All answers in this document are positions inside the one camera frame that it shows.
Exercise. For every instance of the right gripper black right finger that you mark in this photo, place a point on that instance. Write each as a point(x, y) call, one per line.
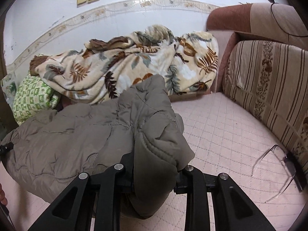
point(183, 180)

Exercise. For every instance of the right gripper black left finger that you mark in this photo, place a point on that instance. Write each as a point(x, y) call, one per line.
point(128, 176)

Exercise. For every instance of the green white patterned pillow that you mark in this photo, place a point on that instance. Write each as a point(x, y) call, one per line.
point(32, 96)

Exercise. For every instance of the floral plastic bag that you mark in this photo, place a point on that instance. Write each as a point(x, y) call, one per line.
point(9, 85)

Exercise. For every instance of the striped floral brown cushion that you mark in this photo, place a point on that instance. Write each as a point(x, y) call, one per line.
point(269, 80)

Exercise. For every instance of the olive grey padded jacket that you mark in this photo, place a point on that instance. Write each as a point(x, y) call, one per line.
point(53, 147)

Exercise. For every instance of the beige leaf pattern blanket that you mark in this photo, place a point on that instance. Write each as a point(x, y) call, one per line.
point(103, 70)

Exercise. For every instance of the clear frame eyeglasses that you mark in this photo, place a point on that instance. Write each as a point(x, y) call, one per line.
point(276, 167)

